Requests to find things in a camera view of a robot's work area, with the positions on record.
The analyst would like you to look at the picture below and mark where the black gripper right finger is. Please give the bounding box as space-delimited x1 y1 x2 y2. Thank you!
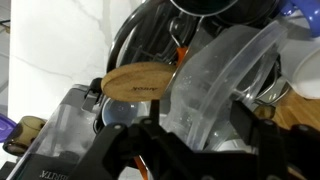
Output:
230 101 264 144

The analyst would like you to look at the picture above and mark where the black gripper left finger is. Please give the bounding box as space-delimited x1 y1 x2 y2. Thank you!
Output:
149 100 160 122

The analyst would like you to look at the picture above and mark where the large clear plastic lunchbox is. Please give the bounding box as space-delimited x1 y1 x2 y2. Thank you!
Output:
161 21 287 151

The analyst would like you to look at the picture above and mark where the round cork lid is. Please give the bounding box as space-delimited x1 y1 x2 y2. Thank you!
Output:
101 62 176 102

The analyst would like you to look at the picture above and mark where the wooden cutting board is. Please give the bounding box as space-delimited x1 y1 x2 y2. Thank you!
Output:
272 90 320 130

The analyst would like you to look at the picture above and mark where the clear water filter pitcher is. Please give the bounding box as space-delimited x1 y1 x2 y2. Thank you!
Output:
6 85 101 180

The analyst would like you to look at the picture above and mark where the brown tinted glass cup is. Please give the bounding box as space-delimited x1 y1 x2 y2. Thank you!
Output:
3 116 46 156

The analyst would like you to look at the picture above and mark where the white mug blue handle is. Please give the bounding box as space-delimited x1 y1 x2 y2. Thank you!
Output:
279 0 320 99

